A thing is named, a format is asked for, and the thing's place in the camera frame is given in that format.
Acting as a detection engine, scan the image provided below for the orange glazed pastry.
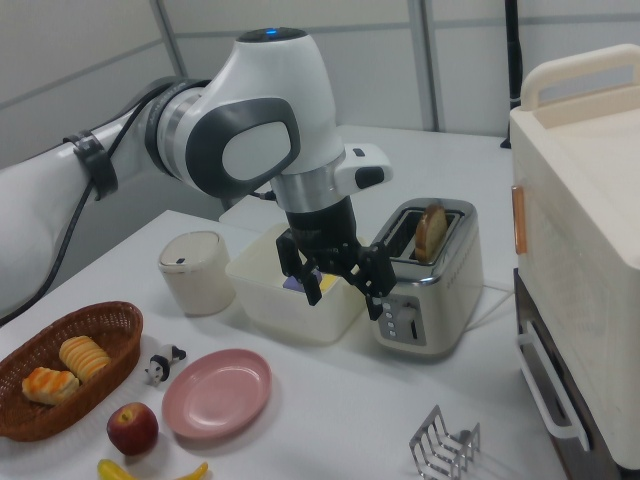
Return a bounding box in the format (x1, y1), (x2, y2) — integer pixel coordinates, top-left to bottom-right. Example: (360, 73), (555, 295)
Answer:
(21, 366), (81, 407)

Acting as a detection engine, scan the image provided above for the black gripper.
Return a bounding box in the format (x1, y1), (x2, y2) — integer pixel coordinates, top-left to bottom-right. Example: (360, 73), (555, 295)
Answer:
(275, 197), (397, 322)

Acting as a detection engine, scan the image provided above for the red apple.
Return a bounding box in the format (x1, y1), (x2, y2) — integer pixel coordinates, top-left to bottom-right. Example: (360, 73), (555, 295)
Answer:
(106, 402), (160, 457)

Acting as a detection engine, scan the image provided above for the small cream lidded bin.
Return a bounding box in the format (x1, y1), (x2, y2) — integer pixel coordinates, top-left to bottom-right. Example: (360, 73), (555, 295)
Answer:
(158, 230), (237, 317)

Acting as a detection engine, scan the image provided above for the yellow striped bread roll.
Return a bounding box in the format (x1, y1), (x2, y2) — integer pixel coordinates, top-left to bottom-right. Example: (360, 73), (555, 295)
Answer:
(58, 335), (112, 384)

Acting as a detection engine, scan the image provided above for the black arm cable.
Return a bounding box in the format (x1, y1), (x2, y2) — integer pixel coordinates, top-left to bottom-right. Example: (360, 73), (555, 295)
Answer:
(0, 79), (211, 322)

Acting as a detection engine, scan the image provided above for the black pole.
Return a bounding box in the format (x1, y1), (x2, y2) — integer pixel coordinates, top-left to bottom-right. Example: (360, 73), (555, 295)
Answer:
(500, 0), (524, 149)

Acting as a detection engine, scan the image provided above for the orange cabinet door handle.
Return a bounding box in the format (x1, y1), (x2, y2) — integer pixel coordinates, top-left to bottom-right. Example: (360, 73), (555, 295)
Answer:
(510, 184), (529, 256)

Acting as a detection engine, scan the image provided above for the white plastic tub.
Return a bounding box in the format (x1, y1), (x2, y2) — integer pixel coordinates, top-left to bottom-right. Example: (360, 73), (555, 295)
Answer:
(224, 222), (369, 347)

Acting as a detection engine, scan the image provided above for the cream and chrome toaster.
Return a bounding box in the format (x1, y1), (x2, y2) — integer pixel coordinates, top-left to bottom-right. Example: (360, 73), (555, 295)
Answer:
(369, 198), (485, 364)

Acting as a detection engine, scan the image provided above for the white toaster power cable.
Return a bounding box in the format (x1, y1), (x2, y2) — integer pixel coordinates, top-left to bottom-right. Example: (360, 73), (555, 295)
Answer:
(466, 282), (516, 332)

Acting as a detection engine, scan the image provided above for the cream cabinet with handle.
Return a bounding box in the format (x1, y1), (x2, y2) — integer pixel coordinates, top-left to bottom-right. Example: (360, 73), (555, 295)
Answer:
(508, 43), (640, 472)

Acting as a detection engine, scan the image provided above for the purple block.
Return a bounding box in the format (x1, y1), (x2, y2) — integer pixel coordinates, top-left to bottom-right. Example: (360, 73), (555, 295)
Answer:
(282, 269), (324, 294)

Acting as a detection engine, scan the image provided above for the yellow banana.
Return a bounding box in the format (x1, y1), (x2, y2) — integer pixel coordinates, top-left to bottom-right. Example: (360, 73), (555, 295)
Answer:
(96, 458), (210, 480)

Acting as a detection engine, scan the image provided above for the metal toast rack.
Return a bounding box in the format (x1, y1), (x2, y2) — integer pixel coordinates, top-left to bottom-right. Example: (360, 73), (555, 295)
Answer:
(408, 404), (483, 480)

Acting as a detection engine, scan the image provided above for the toasted bread slice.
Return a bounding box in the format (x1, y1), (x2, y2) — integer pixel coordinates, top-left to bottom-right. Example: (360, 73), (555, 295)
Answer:
(415, 202), (448, 265)

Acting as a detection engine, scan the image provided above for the black cable strap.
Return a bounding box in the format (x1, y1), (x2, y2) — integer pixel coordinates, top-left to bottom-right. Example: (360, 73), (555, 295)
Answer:
(61, 129), (119, 202)

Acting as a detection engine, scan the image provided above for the panda figurine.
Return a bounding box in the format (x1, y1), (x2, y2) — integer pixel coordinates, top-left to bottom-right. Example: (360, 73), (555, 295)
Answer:
(144, 343), (188, 388)

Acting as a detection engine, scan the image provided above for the dark oven with white handle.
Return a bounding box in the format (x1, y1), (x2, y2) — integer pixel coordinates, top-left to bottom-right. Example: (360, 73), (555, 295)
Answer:
(513, 267), (624, 480)

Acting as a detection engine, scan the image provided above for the brown wicker basket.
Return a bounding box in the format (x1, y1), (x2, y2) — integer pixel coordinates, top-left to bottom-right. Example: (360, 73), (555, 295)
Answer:
(0, 300), (145, 443)

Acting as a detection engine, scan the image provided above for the pink plate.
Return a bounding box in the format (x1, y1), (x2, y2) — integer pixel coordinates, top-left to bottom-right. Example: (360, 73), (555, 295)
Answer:
(161, 348), (274, 442)

